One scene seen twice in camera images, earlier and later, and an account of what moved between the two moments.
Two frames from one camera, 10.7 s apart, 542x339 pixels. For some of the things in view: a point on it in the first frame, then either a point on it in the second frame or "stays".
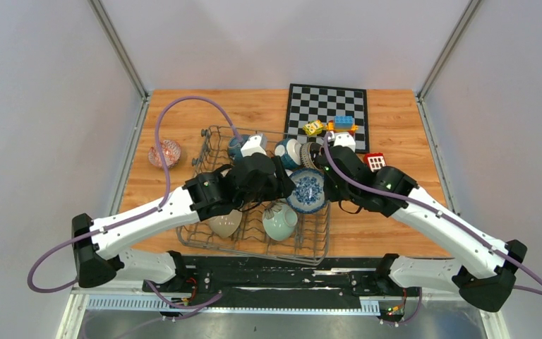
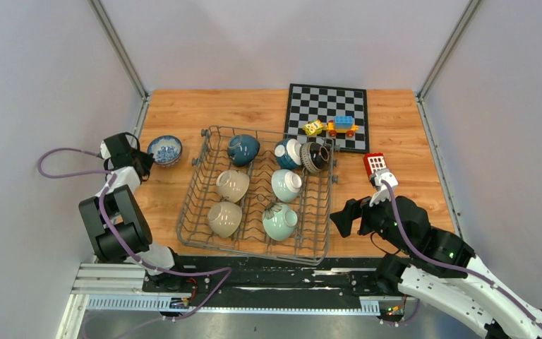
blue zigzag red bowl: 172,152 stays
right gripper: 329,191 → 352,209
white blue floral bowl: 309,194 → 166,150
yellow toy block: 312,127 stays
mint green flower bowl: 279,221 stays
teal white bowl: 290,150 stays
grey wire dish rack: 296,228 stays
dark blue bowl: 234,148 stays
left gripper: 281,183 → 147,162
